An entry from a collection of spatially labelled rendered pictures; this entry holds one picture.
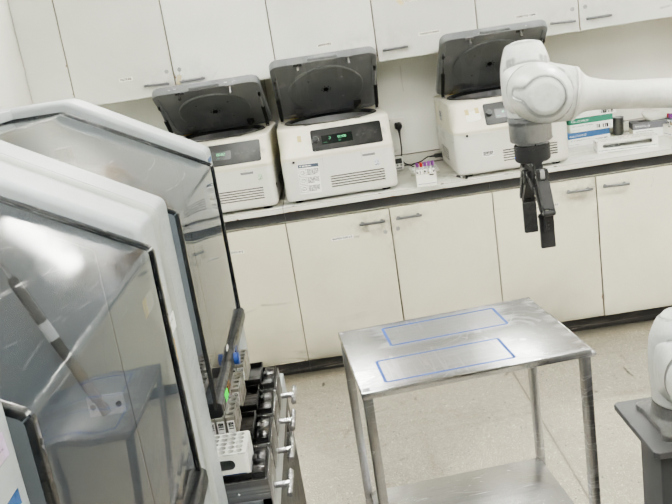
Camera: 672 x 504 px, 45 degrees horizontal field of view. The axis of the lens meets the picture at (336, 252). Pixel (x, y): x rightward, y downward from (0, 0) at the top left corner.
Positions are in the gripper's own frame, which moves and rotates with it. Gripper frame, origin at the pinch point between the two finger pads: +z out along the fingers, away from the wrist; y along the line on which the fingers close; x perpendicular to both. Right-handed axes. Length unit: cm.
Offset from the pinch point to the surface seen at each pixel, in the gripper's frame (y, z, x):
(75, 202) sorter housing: -41, -29, 85
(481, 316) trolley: 54, 38, 6
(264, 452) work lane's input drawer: -8, 38, 67
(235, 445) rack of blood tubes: -12, 33, 72
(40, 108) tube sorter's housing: 43, -41, 115
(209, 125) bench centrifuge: 266, -11, 103
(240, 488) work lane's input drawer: -17, 41, 72
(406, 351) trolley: 36, 38, 30
